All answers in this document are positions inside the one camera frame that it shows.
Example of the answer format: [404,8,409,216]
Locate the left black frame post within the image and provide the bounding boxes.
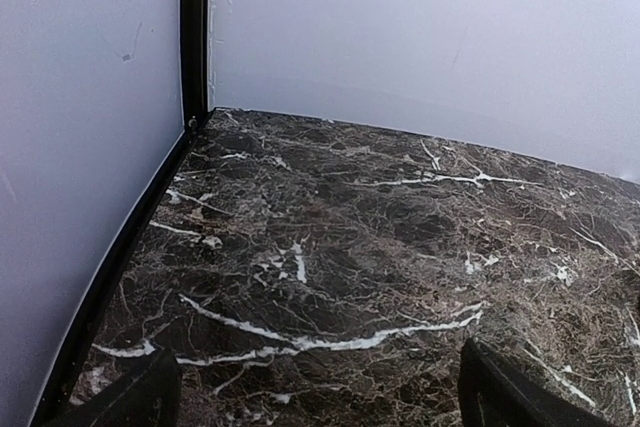
[180,0,209,133]

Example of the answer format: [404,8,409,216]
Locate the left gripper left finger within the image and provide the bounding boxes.
[48,349,181,427]

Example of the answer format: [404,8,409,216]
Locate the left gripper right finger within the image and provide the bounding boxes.
[457,338,609,427]

